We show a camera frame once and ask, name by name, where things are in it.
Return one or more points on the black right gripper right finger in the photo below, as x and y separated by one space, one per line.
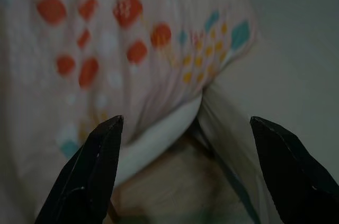
296 176

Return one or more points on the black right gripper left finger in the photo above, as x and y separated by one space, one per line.
90 176

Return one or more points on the pink patterned pillow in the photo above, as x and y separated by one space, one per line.
106 22

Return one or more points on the white bed sheet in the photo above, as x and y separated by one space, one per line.
291 49

